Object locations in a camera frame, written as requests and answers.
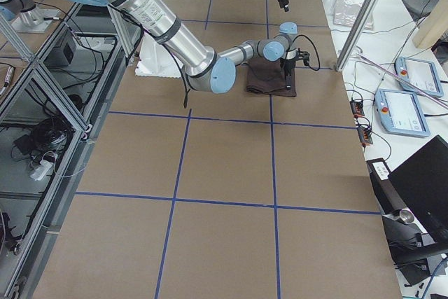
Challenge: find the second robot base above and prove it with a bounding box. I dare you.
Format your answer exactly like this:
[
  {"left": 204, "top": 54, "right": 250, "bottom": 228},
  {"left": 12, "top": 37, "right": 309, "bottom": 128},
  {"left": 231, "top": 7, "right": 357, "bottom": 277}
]
[{"left": 1, "top": 0, "right": 50, "bottom": 34}]

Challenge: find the aluminium frame post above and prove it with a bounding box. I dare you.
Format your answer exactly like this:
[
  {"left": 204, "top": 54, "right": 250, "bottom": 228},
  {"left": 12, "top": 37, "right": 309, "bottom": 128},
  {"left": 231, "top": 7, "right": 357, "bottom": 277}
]
[{"left": 335, "top": 0, "right": 378, "bottom": 71}]

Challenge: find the aluminium frame cage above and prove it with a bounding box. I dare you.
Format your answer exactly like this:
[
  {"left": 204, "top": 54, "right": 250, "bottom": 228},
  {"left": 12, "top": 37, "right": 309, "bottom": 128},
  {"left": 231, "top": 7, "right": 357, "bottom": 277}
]
[{"left": 1, "top": 3, "right": 141, "bottom": 298}]

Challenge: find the dark brown t-shirt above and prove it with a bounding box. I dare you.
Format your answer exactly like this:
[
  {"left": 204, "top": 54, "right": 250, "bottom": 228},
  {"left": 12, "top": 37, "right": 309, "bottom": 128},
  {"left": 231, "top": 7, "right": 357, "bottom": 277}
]
[{"left": 246, "top": 58, "right": 297, "bottom": 97}]

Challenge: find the teach pendant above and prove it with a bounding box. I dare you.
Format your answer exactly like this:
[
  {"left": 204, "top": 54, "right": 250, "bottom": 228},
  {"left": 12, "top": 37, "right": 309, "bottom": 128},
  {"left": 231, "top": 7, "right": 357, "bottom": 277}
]
[
  {"left": 374, "top": 89, "right": 431, "bottom": 138},
  {"left": 395, "top": 57, "right": 444, "bottom": 98}
]

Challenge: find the black box with label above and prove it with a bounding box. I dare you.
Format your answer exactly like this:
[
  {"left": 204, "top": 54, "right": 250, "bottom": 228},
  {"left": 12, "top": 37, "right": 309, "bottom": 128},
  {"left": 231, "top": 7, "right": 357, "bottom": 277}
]
[{"left": 366, "top": 158, "right": 407, "bottom": 214}]

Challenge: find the lower teach pendant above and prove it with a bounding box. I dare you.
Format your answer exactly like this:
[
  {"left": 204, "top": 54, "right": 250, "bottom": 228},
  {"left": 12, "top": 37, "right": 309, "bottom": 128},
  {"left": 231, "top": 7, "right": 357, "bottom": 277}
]
[{"left": 374, "top": 89, "right": 431, "bottom": 138}]

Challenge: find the wooden beam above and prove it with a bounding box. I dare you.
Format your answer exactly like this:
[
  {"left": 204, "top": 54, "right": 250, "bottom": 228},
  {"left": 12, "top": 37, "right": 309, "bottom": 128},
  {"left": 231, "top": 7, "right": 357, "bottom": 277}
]
[{"left": 412, "top": 0, "right": 447, "bottom": 49}]

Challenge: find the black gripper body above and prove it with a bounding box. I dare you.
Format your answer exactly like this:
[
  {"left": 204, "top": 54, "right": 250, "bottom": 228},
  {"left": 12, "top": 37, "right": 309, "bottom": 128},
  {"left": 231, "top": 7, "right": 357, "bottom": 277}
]
[{"left": 280, "top": 50, "right": 310, "bottom": 75}]

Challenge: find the black monitor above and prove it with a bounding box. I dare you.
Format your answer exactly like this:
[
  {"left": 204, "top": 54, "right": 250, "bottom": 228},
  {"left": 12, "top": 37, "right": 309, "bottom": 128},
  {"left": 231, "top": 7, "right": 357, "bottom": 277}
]
[{"left": 388, "top": 135, "right": 447, "bottom": 242}]

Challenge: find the upper teach pendant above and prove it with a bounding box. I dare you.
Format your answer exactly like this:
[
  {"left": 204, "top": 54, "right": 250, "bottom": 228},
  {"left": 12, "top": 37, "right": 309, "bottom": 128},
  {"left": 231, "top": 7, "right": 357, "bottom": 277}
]
[{"left": 395, "top": 57, "right": 444, "bottom": 98}]

